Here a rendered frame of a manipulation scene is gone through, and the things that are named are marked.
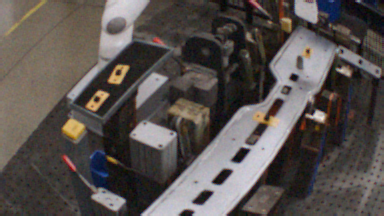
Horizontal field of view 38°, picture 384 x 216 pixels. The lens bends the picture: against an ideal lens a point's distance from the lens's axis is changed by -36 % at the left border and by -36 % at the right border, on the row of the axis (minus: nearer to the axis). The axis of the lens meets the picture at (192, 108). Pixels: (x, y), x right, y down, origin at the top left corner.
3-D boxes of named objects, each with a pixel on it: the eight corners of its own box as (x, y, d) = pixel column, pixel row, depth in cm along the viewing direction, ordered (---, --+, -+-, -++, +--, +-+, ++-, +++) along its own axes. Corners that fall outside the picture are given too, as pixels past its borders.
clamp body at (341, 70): (340, 150, 256) (352, 80, 235) (321, 143, 260) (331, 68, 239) (346, 138, 262) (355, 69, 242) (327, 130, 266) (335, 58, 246)
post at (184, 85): (182, 198, 237) (185, 89, 214) (168, 193, 239) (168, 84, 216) (190, 190, 241) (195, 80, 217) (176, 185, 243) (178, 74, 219)
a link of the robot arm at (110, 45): (97, 63, 246) (103, 8, 232) (101, 35, 261) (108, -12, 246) (129, 60, 247) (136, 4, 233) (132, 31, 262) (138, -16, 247)
